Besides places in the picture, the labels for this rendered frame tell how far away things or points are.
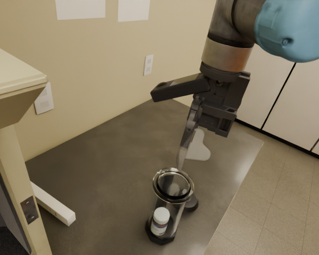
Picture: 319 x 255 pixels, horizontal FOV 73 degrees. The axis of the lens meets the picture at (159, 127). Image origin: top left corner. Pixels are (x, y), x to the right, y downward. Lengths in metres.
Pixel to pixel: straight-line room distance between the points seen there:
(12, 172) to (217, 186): 0.72
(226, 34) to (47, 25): 0.64
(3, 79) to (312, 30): 0.27
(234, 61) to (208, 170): 0.68
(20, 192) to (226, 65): 0.40
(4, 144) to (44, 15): 0.55
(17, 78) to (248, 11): 0.24
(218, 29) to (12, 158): 0.37
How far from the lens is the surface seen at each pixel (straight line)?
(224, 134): 0.42
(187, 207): 0.78
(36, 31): 0.84
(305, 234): 2.38
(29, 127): 0.95
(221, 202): 0.89
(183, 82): 0.40
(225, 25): 0.35
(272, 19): 0.25
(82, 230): 0.76
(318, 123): 3.14
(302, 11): 0.24
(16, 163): 0.41
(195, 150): 0.42
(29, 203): 0.49
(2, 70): 0.24
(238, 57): 0.36
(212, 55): 0.36
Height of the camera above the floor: 1.60
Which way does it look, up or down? 35 degrees down
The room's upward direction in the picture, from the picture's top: 10 degrees clockwise
